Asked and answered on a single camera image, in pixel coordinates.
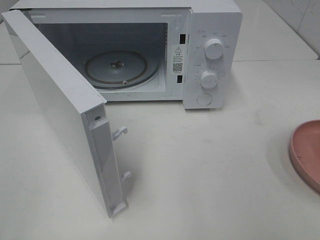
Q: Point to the glass microwave turntable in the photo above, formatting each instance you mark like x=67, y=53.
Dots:
x=120, y=69

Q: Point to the white microwave door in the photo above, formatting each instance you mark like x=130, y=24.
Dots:
x=73, y=107

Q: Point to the white warning label sticker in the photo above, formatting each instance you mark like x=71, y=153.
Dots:
x=177, y=58

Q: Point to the round white door button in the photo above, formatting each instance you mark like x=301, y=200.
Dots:
x=204, y=99

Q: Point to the pink round plate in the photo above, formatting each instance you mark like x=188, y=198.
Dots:
x=304, y=152

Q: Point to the white microwave oven body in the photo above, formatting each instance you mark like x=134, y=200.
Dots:
x=82, y=29

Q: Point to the white microwave knob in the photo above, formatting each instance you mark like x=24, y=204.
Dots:
x=208, y=79
x=214, y=48

